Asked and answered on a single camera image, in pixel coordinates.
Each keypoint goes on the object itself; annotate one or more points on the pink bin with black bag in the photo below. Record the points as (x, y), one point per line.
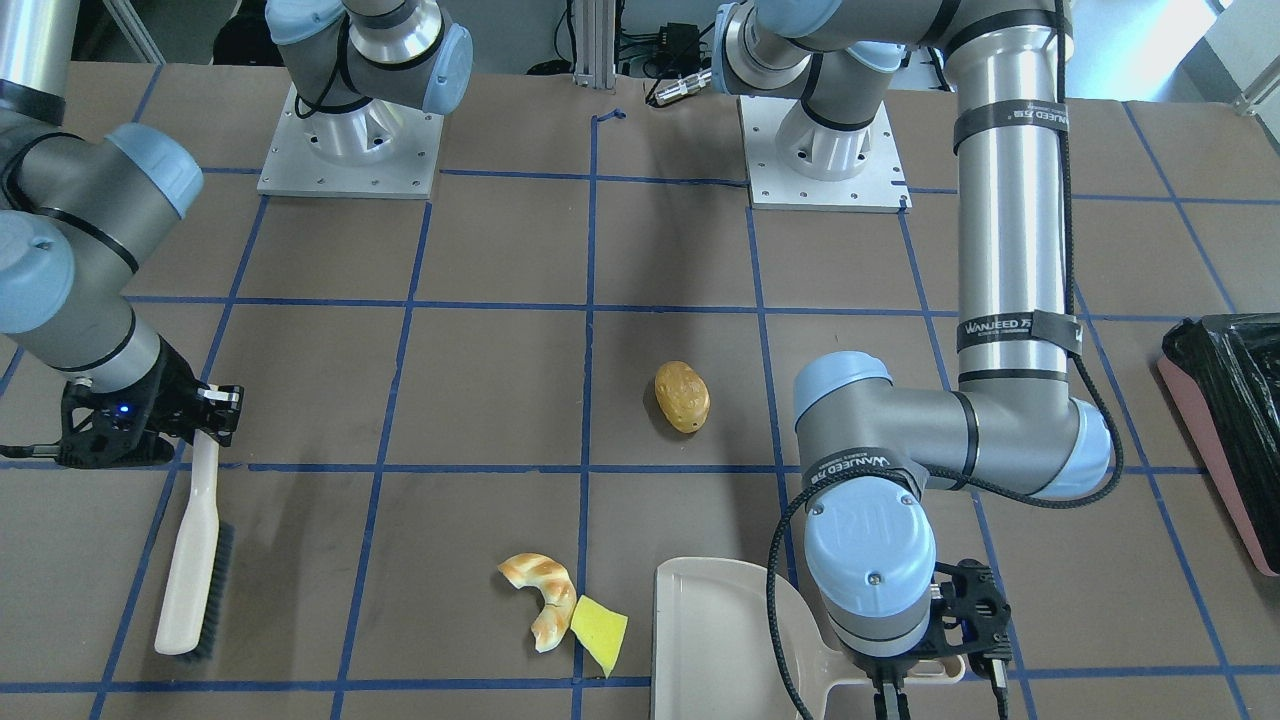
(1221, 372)

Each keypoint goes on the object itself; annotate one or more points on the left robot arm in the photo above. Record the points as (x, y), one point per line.
(869, 448)

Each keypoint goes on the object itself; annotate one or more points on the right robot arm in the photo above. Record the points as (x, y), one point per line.
(80, 218)

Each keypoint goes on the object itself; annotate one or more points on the yellow sponge piece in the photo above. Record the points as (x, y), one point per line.
(601, 631)

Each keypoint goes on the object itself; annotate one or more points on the aluminium frame post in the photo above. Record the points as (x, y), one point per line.
(594, 37)

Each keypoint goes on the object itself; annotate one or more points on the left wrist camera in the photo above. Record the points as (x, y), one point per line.
(973, 604)

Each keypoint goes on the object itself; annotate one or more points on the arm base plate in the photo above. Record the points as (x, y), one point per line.
(795, 164)
(382, 151)

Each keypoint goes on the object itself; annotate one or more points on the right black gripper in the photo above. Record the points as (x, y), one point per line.
(177, 392)

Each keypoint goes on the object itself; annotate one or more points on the twisted bread croissant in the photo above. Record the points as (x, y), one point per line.
(552, 581)

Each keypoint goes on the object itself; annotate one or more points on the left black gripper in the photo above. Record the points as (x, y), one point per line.
(885, 694)

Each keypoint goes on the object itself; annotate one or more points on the beige plastic dustpan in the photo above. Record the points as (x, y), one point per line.
(712, 652)

